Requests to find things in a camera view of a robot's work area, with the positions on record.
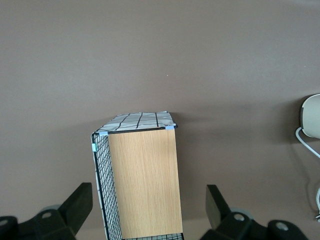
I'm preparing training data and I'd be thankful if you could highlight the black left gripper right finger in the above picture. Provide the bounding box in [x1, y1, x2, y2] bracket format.
[201, 184, 269, 240]

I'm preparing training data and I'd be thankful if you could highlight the white toaster power cable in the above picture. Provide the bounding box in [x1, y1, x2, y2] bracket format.
[295, 126, 320, 222]

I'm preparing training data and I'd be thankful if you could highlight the white two-slot toaster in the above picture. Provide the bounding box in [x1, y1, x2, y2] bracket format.
[299, 93, 320, 140]

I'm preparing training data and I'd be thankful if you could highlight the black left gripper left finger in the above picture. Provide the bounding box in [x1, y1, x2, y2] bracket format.
[32, 182, 94, 240]

